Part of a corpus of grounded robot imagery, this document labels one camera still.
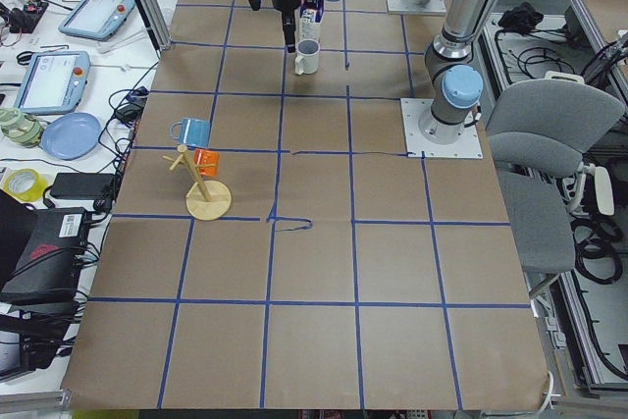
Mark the lower teach pendant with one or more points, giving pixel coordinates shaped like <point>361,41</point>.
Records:
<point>54,83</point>

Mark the blue plate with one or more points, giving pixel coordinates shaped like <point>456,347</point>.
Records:
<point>71,136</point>

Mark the black electronics box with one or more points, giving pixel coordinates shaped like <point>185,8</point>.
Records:
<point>39,254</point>

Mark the teach pendant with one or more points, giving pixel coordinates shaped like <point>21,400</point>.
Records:
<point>96,19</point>
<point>54,83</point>

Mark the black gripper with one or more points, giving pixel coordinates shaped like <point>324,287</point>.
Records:
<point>286,1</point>

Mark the green tape rolls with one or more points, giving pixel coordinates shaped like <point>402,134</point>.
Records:
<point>21,128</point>

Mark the black power adapter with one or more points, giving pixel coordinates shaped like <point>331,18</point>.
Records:
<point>77,186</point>

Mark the blue white milk carton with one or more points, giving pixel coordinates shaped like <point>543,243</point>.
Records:
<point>310,20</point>

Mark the upper teach pendant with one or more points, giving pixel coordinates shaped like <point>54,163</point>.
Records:
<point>96,19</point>

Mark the white mug grey inside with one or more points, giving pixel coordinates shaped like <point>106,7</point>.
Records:
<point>307,54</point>

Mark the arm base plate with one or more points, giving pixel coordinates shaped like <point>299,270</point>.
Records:
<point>425,137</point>

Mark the blue mug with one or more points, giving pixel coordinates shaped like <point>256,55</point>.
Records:
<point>191,132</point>

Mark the yellow tape roll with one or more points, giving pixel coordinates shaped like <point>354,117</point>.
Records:
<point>26,185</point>

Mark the orange mug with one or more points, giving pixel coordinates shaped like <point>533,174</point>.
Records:
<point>207,162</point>

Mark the grey office chair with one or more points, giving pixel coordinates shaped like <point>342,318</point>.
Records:
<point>538,133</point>

